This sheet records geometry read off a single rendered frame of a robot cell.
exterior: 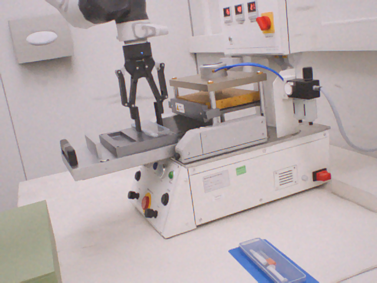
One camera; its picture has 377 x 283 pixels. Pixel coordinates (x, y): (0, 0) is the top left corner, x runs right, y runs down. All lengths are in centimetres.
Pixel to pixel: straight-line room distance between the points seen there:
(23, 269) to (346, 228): 71
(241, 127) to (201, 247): 32
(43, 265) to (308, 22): 87
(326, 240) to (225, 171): 29
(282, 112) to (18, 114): 181
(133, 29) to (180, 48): 171
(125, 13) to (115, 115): 166
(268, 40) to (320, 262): 60
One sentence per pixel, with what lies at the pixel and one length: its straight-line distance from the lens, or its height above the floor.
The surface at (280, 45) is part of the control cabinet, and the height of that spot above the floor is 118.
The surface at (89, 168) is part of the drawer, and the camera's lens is 103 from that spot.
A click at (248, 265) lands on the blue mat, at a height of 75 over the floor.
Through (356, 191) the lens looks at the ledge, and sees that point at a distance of 119.
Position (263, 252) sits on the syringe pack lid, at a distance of 94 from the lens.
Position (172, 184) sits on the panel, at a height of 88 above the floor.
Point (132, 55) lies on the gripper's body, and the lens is 111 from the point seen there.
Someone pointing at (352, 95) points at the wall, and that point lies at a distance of 161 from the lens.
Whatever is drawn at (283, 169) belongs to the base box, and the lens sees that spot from 120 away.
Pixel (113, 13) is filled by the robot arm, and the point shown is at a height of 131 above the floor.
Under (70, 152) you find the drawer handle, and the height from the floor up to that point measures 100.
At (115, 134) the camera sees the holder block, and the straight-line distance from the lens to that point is 123.
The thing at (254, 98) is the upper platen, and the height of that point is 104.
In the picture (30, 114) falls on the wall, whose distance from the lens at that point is 265.
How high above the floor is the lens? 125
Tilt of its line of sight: 15 degrees down
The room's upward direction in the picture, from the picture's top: 8 degrees counter-clockwise
